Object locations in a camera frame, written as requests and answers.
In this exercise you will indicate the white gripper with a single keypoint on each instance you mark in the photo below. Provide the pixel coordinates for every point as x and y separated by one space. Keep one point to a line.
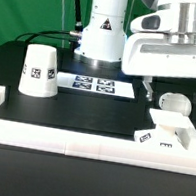
146 56

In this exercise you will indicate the white lamp bulb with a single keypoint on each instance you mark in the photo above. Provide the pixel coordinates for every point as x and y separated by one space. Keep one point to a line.
176 103

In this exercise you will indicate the white lamp base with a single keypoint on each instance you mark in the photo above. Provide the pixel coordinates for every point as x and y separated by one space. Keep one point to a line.
164 133

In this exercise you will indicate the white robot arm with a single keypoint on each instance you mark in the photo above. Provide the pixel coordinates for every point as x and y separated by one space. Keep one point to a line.
103 40

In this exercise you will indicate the white lamp shade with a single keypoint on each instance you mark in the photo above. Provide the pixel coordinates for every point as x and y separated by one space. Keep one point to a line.
39 72

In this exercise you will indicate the white marker sheet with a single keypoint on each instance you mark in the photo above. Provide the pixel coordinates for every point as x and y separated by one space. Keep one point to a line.
97 85

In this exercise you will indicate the white U-shaped fence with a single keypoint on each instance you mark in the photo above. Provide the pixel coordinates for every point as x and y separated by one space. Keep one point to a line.
95 146

